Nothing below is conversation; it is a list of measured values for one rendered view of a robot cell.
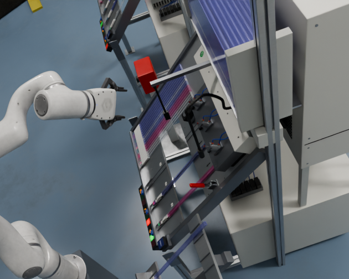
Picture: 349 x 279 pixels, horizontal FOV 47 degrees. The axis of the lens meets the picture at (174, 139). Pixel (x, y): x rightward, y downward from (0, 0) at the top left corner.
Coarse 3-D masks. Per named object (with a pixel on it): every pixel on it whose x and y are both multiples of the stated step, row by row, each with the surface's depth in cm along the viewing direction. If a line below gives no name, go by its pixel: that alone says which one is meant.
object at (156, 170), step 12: (156, 156) 191; (144, 168) 200; (156, 168) 189; (168, 168) 182; (156, 180) 188; (168, 180) 179; (156, 192) 186; (168, 192) 178; (156, 204) 184; (168, 204) 176; (156, 216) 184; (180, 216) 167; (168, 228) 174
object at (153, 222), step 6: (132, 132) 215; (132, 138) 211; (132, 144) 209; (138, 162) 202; (138, 168) 200; (144, 174) 199; (144, 180) 196; (144, 186) 194; (144, 192) 192; (150, 198) 191; (150, 204) 188; (150, 210) 186; (150, 216) 184; (156, 228) 181; (156, 234) 179; (156, 240) 176
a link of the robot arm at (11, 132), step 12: (48, 72) 116; (24, 84) 114; (36, 84) 114; (48, 84) 114; (12, 96) 113; (24, 96) 114; (12, 108) 111; (24, 108) 115; (12, 120) 110; (24, 120) 114; (0, 132) 108; (12, 132) 109; (24, 132) 111; (0, 144) 108; (12, 144) 110; (0, 156) 111
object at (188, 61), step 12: (192, 48) 177; (192, 60) 176; (192, 84) 173; (180, 120) 178; (192, 144) 167; (192, 156) 166; (204, 156) 159; (204, 168) 158; (228, 168) 146; (204, 180) 156; (204, 192) 156
